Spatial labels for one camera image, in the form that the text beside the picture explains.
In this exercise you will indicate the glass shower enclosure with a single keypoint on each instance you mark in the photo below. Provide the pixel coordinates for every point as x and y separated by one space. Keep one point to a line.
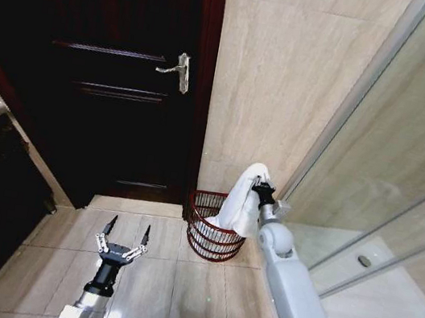
401 129

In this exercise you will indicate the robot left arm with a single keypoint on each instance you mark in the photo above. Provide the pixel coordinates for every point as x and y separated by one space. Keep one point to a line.
87 311

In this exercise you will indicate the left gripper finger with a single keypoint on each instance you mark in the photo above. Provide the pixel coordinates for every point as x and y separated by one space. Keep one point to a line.
104 242
139 250

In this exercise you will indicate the round shower drain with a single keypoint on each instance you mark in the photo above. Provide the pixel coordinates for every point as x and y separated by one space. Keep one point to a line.
363 259

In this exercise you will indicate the white towel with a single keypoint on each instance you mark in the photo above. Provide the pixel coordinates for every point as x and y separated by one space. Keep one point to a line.
237 208

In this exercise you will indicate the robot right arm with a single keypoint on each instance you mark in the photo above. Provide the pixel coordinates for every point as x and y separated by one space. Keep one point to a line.
292 294

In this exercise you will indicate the dark wooden door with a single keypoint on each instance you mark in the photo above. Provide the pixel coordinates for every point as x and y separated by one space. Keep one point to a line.
101 67

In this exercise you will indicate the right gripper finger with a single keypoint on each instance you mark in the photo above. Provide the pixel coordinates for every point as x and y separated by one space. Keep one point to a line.
257 182
270 186

